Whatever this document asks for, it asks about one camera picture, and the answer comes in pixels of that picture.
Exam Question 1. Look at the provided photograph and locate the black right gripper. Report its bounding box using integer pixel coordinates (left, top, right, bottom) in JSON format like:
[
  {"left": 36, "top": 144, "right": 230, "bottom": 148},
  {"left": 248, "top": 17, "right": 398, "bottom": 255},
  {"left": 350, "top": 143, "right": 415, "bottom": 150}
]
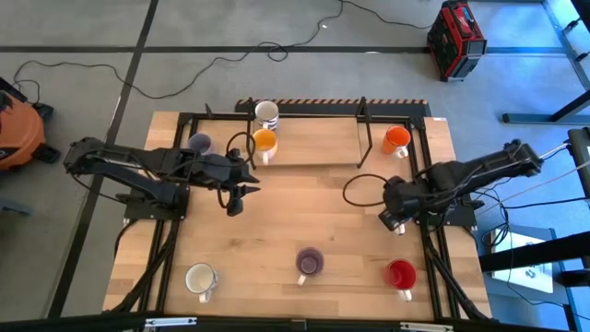
[{"left": 378, "top": 177, "right": 419, "bottom": 232}]

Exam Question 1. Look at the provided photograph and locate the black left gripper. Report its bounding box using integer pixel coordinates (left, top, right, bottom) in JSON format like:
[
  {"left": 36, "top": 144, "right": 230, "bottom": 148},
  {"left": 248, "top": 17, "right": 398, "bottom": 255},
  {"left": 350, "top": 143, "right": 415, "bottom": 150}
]
[{"left": 196, "top": 153, "right": 262, "bottom": 199}]

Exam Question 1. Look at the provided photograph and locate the yellow and white mug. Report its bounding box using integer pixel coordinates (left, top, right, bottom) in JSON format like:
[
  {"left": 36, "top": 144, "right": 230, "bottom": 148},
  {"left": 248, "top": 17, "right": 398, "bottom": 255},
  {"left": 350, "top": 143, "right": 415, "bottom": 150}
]
[{"left": 252, "top": 128, "right": 279, "bottom": 166}]

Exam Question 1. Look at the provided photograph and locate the red and white mug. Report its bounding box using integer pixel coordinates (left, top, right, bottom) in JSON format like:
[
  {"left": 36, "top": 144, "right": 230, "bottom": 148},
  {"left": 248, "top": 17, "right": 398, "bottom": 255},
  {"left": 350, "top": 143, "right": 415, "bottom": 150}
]
[{"left": 384, "top": 258, "right": 419, "bottom": 303}]

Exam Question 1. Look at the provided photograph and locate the pale lavender grey mug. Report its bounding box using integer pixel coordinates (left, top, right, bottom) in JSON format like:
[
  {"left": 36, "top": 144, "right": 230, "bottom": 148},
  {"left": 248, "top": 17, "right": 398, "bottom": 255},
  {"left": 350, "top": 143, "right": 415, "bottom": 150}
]
[{"left": 187, "top": 132, "right": 216, "bottom": 157}]

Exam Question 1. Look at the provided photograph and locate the blue white patterned mug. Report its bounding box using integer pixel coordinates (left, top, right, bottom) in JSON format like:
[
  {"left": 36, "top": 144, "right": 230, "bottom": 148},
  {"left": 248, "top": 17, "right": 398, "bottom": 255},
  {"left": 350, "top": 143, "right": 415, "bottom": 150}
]
[{"left": 254, "top": 100, "right": 280, "bottom": 132}]

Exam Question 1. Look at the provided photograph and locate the orange and white mug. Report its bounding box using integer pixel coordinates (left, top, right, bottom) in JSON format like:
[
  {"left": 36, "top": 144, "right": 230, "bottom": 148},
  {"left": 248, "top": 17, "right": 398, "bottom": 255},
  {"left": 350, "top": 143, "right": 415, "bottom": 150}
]
[{"left": 381, "top": 124, "right": 412, "bottom": 160}]

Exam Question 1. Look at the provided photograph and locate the purple and white striped mug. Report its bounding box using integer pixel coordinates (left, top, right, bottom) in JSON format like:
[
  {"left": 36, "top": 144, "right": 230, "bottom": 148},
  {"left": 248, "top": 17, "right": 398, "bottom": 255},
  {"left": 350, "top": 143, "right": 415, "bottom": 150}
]
[{"left": 295, "top": 246, "right": 325, "bottom": 287}]

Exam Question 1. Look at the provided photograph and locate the cream white mug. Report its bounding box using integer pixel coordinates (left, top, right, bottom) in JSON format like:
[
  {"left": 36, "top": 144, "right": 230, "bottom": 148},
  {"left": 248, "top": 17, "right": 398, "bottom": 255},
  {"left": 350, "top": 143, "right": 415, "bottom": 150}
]
[{"left": 184, "top": 262, "right": 219, "bottom": 304}]

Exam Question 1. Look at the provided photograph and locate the black orange striped floor strip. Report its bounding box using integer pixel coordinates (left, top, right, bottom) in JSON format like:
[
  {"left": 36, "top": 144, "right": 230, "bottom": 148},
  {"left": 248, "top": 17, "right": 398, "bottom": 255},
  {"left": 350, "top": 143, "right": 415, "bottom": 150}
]
[{"left": 234, "top": 97, "right": 433, "bottom": 117}]

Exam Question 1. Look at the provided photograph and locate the white flat board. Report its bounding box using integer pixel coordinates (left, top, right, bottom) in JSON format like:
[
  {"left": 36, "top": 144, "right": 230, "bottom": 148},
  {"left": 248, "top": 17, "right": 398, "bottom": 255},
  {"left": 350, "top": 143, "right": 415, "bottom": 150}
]
[{"left": 490, "top": 227, "right": 555, "bottom": 295}]

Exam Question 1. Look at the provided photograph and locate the black metal beam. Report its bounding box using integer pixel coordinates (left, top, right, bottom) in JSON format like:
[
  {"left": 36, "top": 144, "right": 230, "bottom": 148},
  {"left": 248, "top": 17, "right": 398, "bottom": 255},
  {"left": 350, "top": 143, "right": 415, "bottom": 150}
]
[{"left": 478, "top": 230, "right": 590, "bottom": 273}]

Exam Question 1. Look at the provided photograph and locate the red black power box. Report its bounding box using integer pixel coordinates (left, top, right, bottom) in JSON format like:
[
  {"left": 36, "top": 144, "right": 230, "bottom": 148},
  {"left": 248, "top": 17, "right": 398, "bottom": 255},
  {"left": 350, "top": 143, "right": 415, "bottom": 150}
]
[{"left": 426, "top": 0, "right": 489, "bottom": 83}]

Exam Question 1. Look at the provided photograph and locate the black overhead rig beam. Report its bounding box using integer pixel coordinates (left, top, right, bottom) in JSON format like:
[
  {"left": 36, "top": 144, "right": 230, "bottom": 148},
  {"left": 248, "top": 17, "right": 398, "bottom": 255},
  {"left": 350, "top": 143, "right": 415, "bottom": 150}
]
[{"left": 0, "top": 312, "right": 590, "bottom": 332}]

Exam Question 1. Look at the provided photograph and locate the orange shop vacuum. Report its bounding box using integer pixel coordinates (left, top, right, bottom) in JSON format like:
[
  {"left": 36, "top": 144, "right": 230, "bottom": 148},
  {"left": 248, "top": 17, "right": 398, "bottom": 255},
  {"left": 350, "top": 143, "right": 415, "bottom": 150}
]
[{"left": 0, "top": 77, "right": 62, "bottom": 172}]

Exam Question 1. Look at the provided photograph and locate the grey flat floor object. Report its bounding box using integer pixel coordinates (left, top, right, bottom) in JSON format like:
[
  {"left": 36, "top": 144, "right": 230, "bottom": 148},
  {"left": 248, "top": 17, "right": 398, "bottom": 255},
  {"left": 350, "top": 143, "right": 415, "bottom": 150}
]
[{"left": 0, "top": 196, "right": 32, "bottom": 217}]

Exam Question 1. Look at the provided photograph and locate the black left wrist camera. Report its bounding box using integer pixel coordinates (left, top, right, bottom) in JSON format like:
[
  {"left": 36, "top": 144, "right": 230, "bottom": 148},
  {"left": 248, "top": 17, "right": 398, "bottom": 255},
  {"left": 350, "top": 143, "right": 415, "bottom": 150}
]
[{"left": 226, "top": 196, "right": 244, "bottom": 218}]

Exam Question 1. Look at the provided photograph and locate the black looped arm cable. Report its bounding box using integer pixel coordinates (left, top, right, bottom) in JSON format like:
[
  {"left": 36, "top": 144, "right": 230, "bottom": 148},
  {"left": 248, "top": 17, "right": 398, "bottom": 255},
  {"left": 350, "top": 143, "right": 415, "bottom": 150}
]
[
  {"left": 224, "top": 130, "right": 257, "bottom": 171},
  {"left": 342, "top": 173, "right": 393, "bottom": 208}
]

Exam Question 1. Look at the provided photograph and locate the black metal shelf bracket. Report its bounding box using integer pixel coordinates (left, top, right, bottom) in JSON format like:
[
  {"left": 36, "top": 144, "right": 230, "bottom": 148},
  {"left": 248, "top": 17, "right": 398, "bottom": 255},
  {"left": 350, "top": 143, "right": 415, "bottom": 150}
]
[
  {"left": 354, "top": 95, "right": 374, "bottom": 171},
  {"left": 245, "top": 95, "right": 258, "bottom": 171}
]

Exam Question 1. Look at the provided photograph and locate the black aluminium table frame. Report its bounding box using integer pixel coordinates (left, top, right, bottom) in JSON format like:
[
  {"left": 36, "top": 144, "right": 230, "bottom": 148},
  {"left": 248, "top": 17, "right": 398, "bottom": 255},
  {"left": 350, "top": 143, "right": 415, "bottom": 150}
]
[{"left": 110, "top": 109, "right": 492, "bottom": 324}]

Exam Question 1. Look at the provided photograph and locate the silver metal bracket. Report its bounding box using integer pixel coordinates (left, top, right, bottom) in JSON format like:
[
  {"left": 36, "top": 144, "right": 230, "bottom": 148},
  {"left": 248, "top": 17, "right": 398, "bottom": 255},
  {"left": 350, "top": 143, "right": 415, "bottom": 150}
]
[
  {"left": 399, "top": 321, "right": 454, "bottom": 332},
  {"left": 144, "top": 316, "right": 198, "bottom": 329}
]

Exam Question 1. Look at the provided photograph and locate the long black floor cable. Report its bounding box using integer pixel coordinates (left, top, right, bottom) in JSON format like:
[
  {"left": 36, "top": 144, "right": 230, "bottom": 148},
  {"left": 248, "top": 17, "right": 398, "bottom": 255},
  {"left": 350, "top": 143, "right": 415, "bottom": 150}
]
[{"left": 12, "top": 0, "right": 435, "bottom": 101}]

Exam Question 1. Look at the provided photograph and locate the blue metal stand frame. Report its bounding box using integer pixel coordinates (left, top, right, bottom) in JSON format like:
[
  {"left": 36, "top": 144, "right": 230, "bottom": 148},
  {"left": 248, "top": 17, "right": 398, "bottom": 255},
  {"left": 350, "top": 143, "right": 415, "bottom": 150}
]
[{"left": 501, "top": 0, "right": 590, "bottom": 125}]

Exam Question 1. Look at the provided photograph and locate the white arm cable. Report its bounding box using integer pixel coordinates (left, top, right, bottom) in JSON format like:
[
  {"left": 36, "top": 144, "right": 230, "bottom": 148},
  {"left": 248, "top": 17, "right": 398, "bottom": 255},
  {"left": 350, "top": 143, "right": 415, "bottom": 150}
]
[{"left": 537, "top": 141, "right": 572, "bottom": 160}]

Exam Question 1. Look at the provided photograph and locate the black metal post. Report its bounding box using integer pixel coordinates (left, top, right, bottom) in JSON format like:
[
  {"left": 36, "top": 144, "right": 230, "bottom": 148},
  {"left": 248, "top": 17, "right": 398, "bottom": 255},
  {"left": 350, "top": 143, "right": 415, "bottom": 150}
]
[{"left": 567, "top": 126, "right": 590, "bottom": 199}]

